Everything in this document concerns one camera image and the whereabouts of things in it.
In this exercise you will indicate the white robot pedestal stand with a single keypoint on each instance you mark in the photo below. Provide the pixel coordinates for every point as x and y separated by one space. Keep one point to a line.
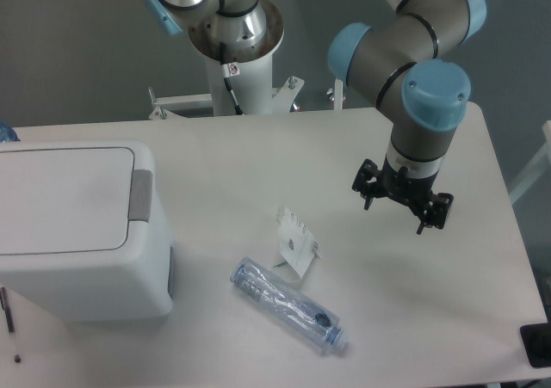
238 55

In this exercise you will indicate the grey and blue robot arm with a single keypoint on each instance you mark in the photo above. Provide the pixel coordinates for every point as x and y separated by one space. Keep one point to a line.
399 70

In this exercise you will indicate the black device at table corner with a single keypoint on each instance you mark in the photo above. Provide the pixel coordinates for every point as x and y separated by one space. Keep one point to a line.
536 341

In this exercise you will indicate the black and white pen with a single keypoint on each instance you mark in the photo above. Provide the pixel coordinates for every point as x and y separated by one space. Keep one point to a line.
10 324

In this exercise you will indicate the crumpled white paper packet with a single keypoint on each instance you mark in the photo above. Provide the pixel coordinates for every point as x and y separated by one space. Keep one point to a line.
297 245

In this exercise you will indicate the white push-button trash can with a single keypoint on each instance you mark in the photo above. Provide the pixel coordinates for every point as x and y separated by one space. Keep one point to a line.
83 231

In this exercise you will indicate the clear plastic water bottle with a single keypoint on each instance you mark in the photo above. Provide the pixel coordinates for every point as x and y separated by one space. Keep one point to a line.
310 319

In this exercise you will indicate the white frame at right edge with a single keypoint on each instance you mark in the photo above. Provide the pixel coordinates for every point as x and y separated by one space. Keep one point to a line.
532 170

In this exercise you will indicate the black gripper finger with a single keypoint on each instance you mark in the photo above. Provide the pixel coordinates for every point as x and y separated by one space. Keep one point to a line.
367 183
434 211

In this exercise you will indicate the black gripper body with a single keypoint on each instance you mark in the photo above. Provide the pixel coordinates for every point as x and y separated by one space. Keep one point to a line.
397 185

